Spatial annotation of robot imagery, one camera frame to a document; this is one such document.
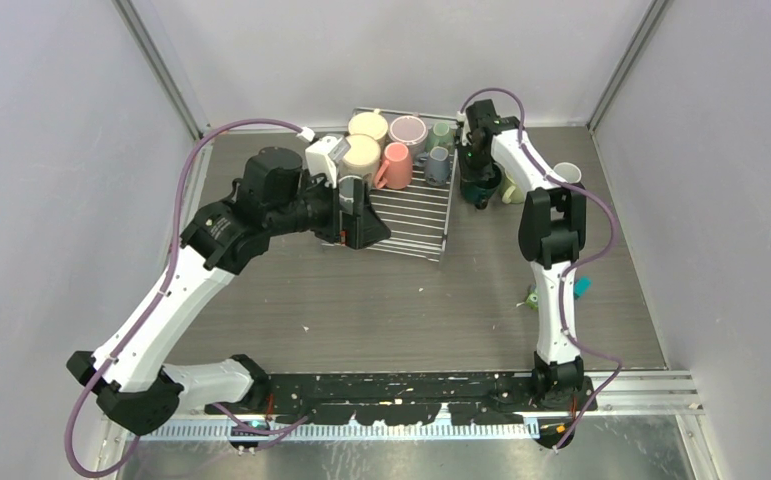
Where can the salmon pink mug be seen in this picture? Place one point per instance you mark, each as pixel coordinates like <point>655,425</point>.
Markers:
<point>396,168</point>

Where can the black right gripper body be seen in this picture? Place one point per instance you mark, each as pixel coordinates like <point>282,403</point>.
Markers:
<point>474,165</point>

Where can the teal toy block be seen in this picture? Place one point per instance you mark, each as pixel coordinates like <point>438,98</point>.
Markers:
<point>581,286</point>

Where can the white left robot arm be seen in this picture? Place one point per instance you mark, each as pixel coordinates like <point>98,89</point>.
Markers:
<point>134,384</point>

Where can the light green mug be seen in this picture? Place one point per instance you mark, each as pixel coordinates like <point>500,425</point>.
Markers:
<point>510,192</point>

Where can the cream mug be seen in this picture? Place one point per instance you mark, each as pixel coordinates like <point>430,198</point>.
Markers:
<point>370,123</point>
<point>362,159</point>

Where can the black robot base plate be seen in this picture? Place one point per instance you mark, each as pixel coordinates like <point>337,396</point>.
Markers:
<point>401,399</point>

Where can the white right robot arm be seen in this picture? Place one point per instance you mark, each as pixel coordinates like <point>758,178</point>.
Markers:
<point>551,235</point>

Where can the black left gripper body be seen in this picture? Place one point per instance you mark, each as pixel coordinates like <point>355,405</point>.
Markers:
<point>320,211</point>

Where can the cream mug front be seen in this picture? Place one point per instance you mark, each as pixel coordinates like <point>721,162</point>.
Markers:
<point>362,159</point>

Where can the small sage green cup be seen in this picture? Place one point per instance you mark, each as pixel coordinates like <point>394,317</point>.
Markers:
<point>440,134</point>

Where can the small blue grey cup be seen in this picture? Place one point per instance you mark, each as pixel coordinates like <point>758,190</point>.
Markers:
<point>437,167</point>

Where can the cream mug back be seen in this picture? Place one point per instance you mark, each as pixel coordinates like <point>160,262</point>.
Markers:
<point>370,123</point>

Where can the dark teal mug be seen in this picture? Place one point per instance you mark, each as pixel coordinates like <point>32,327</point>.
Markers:
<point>479,192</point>

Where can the aluminium front rail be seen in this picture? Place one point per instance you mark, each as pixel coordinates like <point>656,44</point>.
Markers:
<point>632,393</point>

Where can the mauve pink mug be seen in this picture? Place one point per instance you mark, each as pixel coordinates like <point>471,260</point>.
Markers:
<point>411,131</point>

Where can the green toy monster block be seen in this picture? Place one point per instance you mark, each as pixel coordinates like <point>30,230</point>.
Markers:
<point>531,299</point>

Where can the metal wire dish rack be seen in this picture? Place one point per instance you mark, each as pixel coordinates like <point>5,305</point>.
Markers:
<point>418,215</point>

